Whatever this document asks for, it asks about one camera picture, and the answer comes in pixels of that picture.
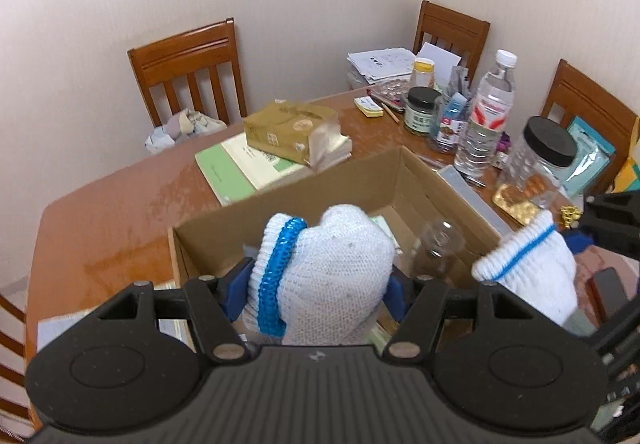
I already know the jar with brown cookies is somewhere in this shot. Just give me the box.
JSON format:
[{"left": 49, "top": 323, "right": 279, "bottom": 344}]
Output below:
[{"left": 408, "top": 219, "right": 466, "bottom": 286}]

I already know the white blue striped sock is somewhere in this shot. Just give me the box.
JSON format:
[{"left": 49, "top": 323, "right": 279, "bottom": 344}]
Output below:
[{"left": 242, "top": 204, "right": 396, "bottom": 346}]

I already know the gold ornament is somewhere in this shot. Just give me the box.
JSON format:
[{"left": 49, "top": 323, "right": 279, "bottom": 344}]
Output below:
[{"left": 560, "top": 205, "right": 582, "bottom": 229}]

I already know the yellow green paper bag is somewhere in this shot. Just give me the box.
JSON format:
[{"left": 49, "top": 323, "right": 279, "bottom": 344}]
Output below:
[{"left": 612, "top": 118, "right": 640, "bottom": 193}]

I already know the teal plastic package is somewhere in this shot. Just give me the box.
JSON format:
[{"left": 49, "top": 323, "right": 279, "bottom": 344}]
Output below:
[{"left": 564, "top": 117, "right": 615, "bottom": 198}]

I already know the brown cardboard box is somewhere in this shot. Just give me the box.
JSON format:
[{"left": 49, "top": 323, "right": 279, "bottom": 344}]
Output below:
[{"left": 170, "top": 148, "right": 499, "bottom": 288}]

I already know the clear jar black lid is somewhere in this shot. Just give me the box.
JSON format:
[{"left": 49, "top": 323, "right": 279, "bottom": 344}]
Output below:
[{"left": 497, "top": 115, "right": 577, "bottom": 209}]

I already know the green white tissue pack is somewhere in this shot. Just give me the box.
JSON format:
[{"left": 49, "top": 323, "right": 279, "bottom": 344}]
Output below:
[{"left": 370, "top": 215, "right": 401, "bottom": 253}]

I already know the wooden chair right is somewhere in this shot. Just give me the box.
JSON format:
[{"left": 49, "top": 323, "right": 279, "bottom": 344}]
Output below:
[{"left": 541, "top": 59, "right": 639, "bottom": 193}]

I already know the wooden chair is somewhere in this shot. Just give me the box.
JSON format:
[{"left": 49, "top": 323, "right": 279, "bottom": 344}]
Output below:
[
  {"left": 412, "top": 0, "right": 490, "bottom": 81},
  {"left": 127, "top": 18, "right": 247, "bottom": 126},
  {"left": 541, "top": 59, "right": 639, "bottom": 193},
  {"left": 1, "top": 295, "right": 35, "bottom": 443}
]

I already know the green white book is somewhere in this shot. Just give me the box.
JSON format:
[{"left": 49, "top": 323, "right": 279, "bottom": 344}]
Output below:
[{"left": 193, "top": 132, "right": 321, "bottom": 209}]

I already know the clear water bottle red label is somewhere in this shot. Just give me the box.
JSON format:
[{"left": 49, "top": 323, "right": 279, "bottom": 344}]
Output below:
[{"left": 454, "top": 49, "right": 518, "bottom": 179}]

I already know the crumpled cloth on chair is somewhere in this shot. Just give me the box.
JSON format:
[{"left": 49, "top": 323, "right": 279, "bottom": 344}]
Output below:
[{"left": 144, "top": 109, "right": 228, "bottom": 155}]

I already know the yellow brown tissue box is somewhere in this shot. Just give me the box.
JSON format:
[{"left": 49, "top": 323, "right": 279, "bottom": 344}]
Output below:
[{"left": 243, "top": 100, "right": 352, "bottom": 171}]

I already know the small jar dark lid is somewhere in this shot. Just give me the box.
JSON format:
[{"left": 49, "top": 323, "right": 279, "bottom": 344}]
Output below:
[{"left": 404, "top": 86, "right": 440, "bottom": 136}]

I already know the yellow sticky note pad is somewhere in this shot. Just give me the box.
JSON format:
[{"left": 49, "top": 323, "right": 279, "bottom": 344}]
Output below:
[{"left": 354, "top": 96, "right": 385, "bottom": 119}]

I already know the yellow lid small bottle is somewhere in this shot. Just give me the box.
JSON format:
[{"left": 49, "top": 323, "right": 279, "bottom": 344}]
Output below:
[{"left": 409, "top": 57, "right": 435, "bottom": 88}]

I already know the wooden chair near left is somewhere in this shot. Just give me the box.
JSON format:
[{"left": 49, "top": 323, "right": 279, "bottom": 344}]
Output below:
[{"left": 1, "top": 295, "right": 35, "bottom": 443}]

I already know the wooden chair far middle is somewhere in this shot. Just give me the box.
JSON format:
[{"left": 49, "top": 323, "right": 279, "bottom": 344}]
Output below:
[{"left": 412, "top": 0, "right": 490, "bottom": 81}]

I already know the stack of white papers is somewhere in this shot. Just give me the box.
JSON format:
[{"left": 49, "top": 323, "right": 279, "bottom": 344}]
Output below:
[{"left": 346, "top": 42, "right": 464, "bottom": 87}]

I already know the wooden chair far left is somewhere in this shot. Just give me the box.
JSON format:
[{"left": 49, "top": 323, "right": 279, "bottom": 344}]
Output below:
[{"left": 127, "top": 18, "right": 247, "bottom": 126}]

